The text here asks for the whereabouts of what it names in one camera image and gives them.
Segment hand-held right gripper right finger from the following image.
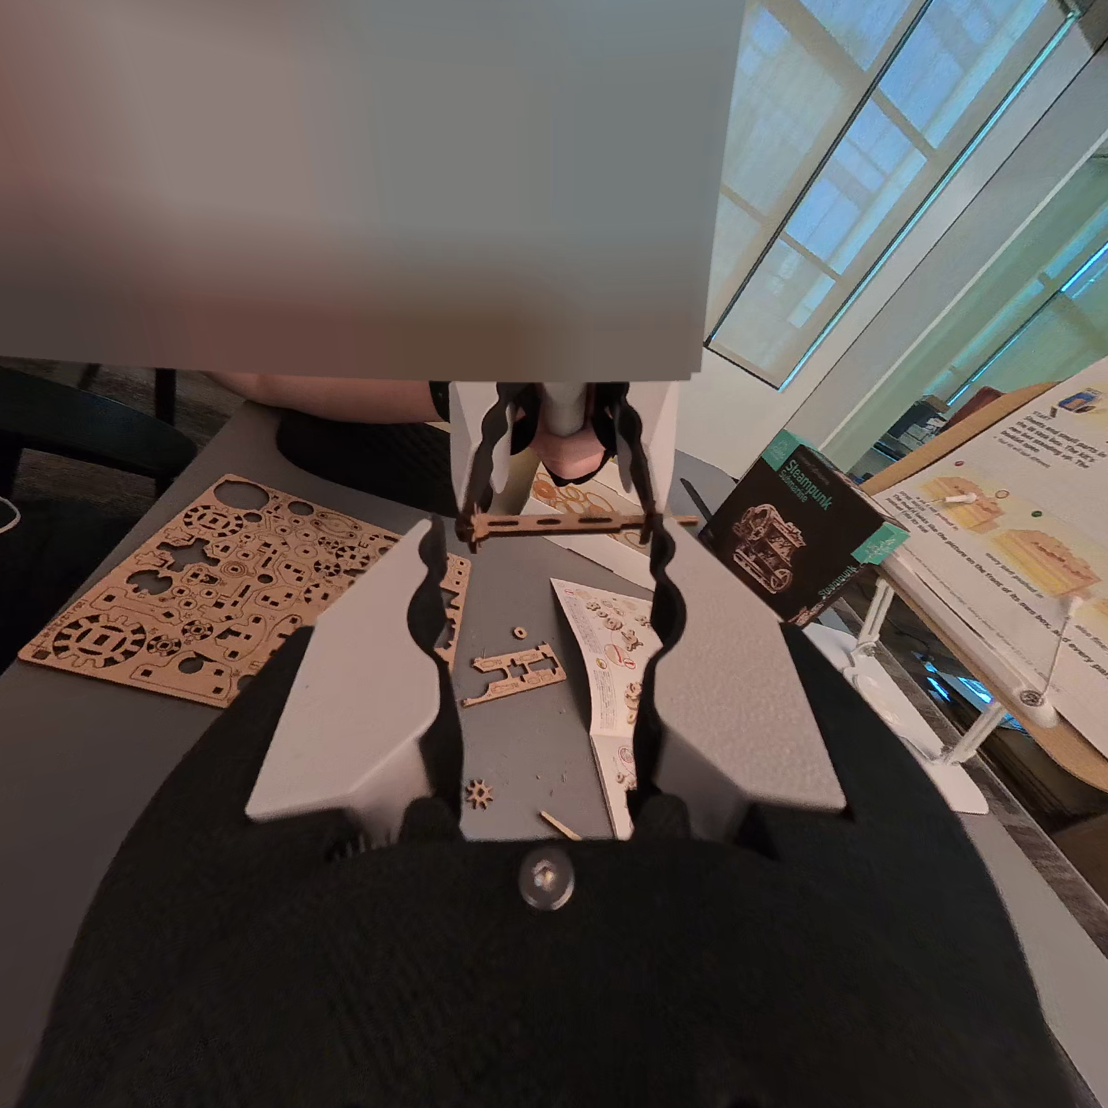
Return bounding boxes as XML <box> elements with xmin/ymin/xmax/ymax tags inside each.
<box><xmin>627</xmin><ymin>511</ymin><xmax>848</xmax><ymax>845</ymax></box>

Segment black chair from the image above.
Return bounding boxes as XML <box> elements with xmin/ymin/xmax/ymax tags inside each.
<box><xmin>0</xmin><ymin>364</ymin><xmax>200</xmax><ymax>667</ymax></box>

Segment small wooden cutout frame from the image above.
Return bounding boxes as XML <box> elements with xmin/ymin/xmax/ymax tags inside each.
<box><xmin>459</xmin><ymin>642</ymin><xmax>568</xmax><ymax>710</ymax></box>

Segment person's left hand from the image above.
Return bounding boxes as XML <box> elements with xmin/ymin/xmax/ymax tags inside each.
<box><xmin>532</xmin><ymin>428</ymin><xmax>609</xmax><ymax>486</ymax></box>

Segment pile of tan rubber bands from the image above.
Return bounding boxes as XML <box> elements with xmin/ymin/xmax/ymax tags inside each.
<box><xmin>541</xmin><ymin>475</ymin><xmax>637</xmax><ymax>521</ymax></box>

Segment white desk stand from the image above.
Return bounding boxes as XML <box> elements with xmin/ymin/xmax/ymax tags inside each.
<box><xmin>805</xmin><ymin>572</ymin><xmax>1062</xmax><ymax>814</ymax></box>

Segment black model kit box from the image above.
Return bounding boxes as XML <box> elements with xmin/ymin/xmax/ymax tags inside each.
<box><xmin>696</xmin><ymin>430</ymin><xmax>913</xmax><ymax>625</ymax></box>

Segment printed instruction booklet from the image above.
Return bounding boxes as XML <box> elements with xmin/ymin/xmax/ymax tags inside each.
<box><xmin>550</xmin><ymin>579</ymin><xmax>667</xmax><ymax>840</ymax></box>

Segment printed instruction board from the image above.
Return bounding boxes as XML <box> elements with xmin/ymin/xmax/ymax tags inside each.
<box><xmin>862</xmin><ymin>358</ymin><xmax>1108</xmax><ymax>758</ymax></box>

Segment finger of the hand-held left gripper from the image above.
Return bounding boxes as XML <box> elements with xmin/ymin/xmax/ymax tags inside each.
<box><xmin>593</xmin><ymin>380</ymin><xmax>685</xmax><ymax>547</ymax></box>
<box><xmin>448</xmin><ymin>380</ymin><xmax>525</xmax><ymax>550</ymax></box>

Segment window with blinds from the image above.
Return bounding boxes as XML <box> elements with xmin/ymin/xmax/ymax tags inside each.
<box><xmin>706</xmin><ymin>0</ymin><xmax>1108</xmax><ymax>390</ymax></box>

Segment dark cloth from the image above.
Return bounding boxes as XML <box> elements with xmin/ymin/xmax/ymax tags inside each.
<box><xmin>277</xmin><ymin>406</ymin><xmax>455</xmax><ymax>515</ymax></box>

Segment laser-cut wooden parts sheet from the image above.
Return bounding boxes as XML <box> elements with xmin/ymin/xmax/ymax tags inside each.
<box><xmin>18</xmin><ymin>473</ymin><xmax>473</xmax><ymax>711</ymax></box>

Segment person's left forearm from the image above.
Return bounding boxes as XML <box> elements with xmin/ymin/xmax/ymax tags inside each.
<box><xmin>229</xmin><ymin>373</ymin><xmax>451</xmax><ymax>426</ymax></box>

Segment slotted wooden bar with gear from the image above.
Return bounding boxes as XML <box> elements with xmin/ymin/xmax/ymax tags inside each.
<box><xmin>455</xmin><ymin>508</ymin><xmax>700</xmax><ymax>554</ymax></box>

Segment small white cardboard box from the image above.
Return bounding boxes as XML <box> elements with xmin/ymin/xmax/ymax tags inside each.
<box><xmin>528</xmin><ymin>459</ymin><xmax>659</xmax><ymax>563</ymax></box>

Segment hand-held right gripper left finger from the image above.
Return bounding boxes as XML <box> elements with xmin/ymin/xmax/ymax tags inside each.
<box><xmin>246</xmin><ymin>515</ymin><xmax>465</xmax><ymax>845</ymax></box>

